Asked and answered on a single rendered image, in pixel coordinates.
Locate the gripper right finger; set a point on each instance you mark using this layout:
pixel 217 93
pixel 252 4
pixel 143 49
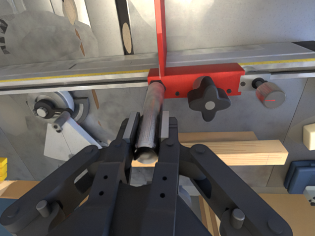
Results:
pixel 221 177

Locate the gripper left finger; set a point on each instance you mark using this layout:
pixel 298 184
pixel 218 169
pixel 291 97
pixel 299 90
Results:
pixel 73 170

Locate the grey miter gauge head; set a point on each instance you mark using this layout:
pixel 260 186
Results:
pixel 71 138

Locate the light wooden test stick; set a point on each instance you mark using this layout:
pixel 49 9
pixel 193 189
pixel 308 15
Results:
pixel 246 150

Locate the black lock lever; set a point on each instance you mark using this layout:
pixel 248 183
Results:
pixel 46 109

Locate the yellow block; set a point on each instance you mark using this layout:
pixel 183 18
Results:
pixel 3 168

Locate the grey fence with yellow scale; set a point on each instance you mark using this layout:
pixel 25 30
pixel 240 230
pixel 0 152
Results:
pixel 73 74

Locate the cream block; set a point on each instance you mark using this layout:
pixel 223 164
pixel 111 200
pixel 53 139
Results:
pixel 309 136

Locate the red stop block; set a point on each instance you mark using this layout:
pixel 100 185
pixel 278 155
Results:
pixel 182 78

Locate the grey saw table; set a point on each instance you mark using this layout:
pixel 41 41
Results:
pixel 246 123

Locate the black star knob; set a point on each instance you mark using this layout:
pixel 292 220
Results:
pixel 209 102

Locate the blue box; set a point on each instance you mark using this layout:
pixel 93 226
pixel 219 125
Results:
pixel 301 177

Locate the white small device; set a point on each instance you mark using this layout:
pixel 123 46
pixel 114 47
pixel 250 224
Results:
pixel 310 195

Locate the grey knob with red mark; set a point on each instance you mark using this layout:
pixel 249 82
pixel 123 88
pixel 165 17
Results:
pixel 270 96

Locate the grey crumpled bag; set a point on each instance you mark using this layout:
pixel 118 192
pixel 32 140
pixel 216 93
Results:
pixel 41 37

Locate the black bar with tan oval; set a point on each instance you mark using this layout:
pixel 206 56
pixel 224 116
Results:
pixel 124 14

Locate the grey knob bracket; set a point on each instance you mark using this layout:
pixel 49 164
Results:
pixel 246 80

